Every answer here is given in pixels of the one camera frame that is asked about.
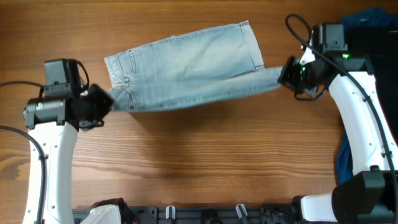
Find light blue denim shorts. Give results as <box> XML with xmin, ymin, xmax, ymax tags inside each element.
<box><xmin>104</xmin><ymin>21</ymin><xmax>282</xmax><ymax>113</ymax></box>

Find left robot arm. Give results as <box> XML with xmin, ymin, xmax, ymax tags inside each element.
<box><xmin>23</xmin><ymin>84</ymin><xmax>113</xmax><ymax>223</ymax></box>

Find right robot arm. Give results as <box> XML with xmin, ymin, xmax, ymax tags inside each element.
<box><xmin>279</xmin><ymin>52</ymin><xmax>397</xmax><ymax>223</ymax></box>

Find black t-shirt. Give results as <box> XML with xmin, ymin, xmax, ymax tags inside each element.
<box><xmin>345</xmin><ymin>27</ymin><xmax>397</xmax><ymax>140</ymax></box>

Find dark blue garment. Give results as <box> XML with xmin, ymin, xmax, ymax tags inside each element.
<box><xmin>335</xmin><ymin>6</ymin><xmax>398</xmax><ymax>186</ymax></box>

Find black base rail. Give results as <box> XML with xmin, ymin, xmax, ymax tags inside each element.
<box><xmin>72</xmin><ymin>203</ymin><xmax>312</xmax><ymax>224</ymax></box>

